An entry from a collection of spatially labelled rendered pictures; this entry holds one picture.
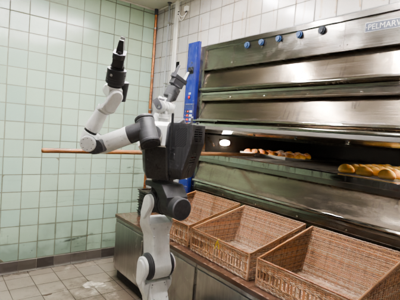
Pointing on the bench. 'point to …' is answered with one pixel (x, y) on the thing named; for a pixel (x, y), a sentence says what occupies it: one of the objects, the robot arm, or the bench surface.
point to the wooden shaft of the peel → (137, 152)
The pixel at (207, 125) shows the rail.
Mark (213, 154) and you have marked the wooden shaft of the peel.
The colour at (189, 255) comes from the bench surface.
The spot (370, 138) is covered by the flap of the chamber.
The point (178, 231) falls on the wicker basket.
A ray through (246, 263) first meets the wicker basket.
